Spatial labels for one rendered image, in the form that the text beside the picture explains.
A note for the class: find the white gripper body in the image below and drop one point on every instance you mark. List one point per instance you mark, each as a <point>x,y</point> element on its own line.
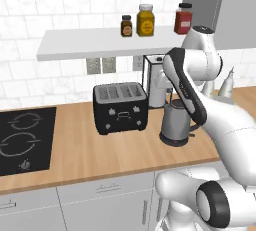
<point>163,79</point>

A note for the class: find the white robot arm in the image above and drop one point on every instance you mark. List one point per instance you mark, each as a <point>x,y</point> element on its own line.
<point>233,131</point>

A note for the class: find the white coffee machine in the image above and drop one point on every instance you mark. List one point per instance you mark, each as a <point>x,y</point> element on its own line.
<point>152,85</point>

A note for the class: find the silver electric kettle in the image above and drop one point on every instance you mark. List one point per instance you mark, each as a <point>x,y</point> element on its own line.
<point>175,121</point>

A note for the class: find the short silver cone shaker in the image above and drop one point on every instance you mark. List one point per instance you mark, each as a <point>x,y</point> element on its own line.
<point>207,89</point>

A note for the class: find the black four-slot toaster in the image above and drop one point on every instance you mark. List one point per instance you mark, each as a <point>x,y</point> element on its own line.
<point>120,115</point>

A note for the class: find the yellow jar with white lid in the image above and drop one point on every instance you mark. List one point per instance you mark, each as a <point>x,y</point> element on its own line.
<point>145,21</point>

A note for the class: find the red jar with black lid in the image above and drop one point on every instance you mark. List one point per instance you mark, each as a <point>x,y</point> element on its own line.
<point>183,20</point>

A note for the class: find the small dark brown jar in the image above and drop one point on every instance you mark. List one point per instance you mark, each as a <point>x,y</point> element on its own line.
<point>126,26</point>

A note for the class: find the tall silver cone shaker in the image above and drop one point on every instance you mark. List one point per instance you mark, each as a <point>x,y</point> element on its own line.
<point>227,85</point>

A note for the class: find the grey cupboard door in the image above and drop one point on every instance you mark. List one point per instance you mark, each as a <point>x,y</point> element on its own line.
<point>156,216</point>
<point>103,213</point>
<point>30,221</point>

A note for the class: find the black hob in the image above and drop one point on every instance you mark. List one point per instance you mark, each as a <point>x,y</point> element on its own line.
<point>23,141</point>

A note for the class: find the grey wall socket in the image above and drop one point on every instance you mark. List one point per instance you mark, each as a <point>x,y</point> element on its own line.
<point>109,65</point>
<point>93,66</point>

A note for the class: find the white wall shelf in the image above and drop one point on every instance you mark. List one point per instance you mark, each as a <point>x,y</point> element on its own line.
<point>100,43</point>

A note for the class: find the grey wall cupboard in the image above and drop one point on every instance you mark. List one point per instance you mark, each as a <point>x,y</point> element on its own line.
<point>230,5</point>

